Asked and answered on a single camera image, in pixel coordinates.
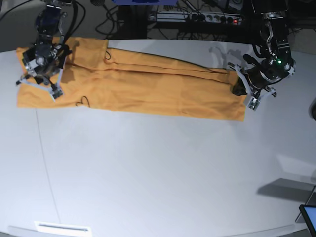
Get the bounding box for black cables under table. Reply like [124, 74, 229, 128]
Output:
[95, 0, 154, 40]

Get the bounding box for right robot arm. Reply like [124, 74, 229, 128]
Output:
[22, 0, 78, 79]

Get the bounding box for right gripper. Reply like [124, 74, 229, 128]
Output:
[23, 46, 66, 78]

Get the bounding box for white paper label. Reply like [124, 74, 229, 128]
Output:
[35, 221, 92, 237]

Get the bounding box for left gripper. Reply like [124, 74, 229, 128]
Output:
[231, 63, 281, 96]

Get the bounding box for computer monitor with stand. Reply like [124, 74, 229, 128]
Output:
[256, 177, 316, 237]

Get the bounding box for white power strip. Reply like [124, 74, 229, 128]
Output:
[156, 11, 242, 25]

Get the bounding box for yellow T-shirt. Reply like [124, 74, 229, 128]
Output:
[17, 37, 245, 121]

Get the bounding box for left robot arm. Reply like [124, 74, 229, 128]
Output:
[232, 0, 295, 98]

